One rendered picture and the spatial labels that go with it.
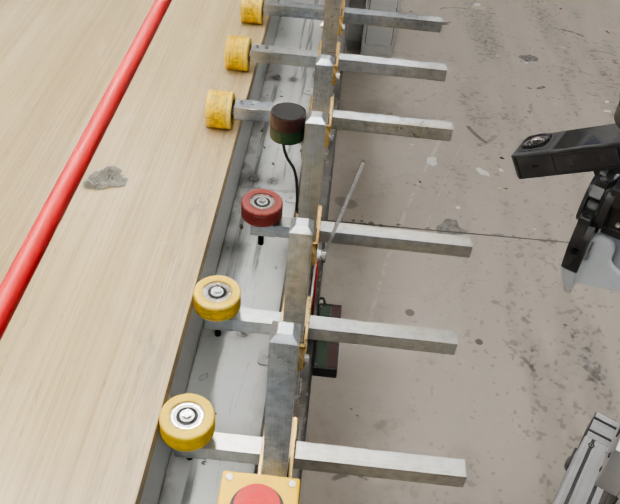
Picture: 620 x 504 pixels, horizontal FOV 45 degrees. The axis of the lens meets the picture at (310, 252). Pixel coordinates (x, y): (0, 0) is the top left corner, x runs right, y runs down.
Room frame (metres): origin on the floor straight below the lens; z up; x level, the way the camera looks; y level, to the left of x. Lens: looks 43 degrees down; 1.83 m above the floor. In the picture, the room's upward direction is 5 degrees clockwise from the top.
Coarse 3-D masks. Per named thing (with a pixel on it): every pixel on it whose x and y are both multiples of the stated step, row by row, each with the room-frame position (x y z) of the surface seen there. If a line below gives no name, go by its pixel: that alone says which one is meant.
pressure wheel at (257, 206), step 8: (248, 192) 1.15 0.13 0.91; (256, 192) 1.15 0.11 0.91; (264, 192) 1.15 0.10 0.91; (272, 192) 1.15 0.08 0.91; (248, 200) 1.12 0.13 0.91; (256, 200) 1.13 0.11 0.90; (264, 200) 1.12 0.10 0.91; (272, 200) 1.13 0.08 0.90; (280, 200) 1.13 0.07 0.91; (248, 208) 1.10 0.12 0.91; (256, 208) 1.10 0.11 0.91; (264, 208) 1.11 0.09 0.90; (272, 208) 1.11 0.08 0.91; (280, 208) 1.11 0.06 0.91; (248, 216) 1.09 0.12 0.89; (256, 216) 1.09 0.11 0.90; (264, 216) 1.09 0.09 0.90; (272, 216) 1.09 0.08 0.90; (280, 216) 1.11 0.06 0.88; (256, 224) 1.09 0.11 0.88; (264, 224) 1.09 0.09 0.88; (272, 224) 1.09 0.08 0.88
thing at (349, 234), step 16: (288, 224) 1.12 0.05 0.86; (352, 224) 1.14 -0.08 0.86; (320, 240) 1.11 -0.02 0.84; (336, 240) 1.11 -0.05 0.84; (352, 240) 1.11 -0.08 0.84; (368, 240) 1.11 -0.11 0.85; (384, 240) 1.11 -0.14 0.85; (400, 240) 1.11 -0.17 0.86; (416, 240) 1.11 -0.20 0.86; (432, 240) 1.11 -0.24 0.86; (448, 240) 1.12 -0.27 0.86; (464, 240) 1.12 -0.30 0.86; (464, 256) 1.10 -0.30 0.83
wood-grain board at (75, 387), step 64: (0, 0) 1.86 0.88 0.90; (64, 0) 1.90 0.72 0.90; (128, 0) 1.93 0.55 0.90; (192, 0) 1.97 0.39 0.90; (0, 64) 1.54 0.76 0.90; (64, 64) 1.57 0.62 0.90; (192, 64) 1.63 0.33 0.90; (256, 64) 1.66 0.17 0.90; (0, 128) 1.29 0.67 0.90; (64, 128) 1.31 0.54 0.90; (128, 128) 1.33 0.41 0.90; (192, 128) 1.36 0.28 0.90; (0, 192) 1.08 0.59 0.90; (128, 192) 1.12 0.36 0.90; (192, 192) 1.14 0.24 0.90; (0, 256) 0.92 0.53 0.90; (64, 256) 0.93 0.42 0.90; (128, 256) 0.95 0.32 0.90; (192, 256) 0.96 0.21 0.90; (64, 320) 0.79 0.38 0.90; (128, 320) 0.80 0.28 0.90; (0, 384) 0.65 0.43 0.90; (64, 384) 0.66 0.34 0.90; (128, 384) 0.67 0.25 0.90; (0, 448) 0.55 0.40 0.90; (64, 448) 0.56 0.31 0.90; (128, 448) 0.57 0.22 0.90
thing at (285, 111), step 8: (280, 104) 1.10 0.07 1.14; (288, 104) 1.11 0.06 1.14; (296, 104) 1.11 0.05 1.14; (280, 112) 1.08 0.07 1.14; (288, 112) 1.08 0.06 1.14; (296, 112) 1.08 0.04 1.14; (304, 112) 1.09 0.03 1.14; (288, 120) 1.06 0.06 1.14; (288, 160) 1.08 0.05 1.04; (296, 176) 1.08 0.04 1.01; (296, 184) 1.08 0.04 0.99; (296, 192) 1.08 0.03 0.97; (296, 200) 1.08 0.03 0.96; (296, 208) 1.08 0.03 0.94
